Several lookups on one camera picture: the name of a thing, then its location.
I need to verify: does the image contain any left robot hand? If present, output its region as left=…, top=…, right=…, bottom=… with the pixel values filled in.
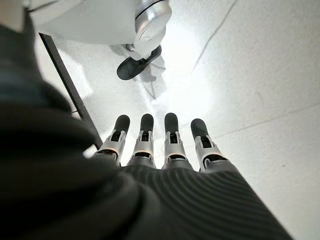
left=0, top=23, right=294, bottom=240

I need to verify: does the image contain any dark cabinet plinth strip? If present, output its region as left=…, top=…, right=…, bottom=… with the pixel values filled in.
left=38, top=32, right=105, bottom=151

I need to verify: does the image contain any black left robot foot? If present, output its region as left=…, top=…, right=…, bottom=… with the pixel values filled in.
left=116, top=45, right=163, bottom=81

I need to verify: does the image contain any white left robot leg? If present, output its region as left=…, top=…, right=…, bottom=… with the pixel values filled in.
left=29, top=0, right=173, bottom=60

